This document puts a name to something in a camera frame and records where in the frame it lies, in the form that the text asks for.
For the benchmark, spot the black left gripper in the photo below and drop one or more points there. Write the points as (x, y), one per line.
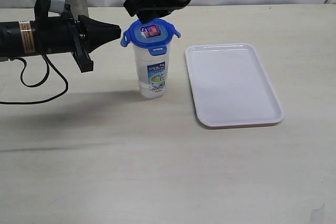
(61, 33)

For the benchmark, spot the blue plastic lid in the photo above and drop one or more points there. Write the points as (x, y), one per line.
(154, 36)

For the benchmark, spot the clear plastic tall container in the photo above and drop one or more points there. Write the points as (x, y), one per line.
(152, 69)

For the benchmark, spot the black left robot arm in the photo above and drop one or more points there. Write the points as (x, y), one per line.
(18, 39)

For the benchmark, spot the white rectangular plastic tray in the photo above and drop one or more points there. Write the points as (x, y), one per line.
(230, 87)

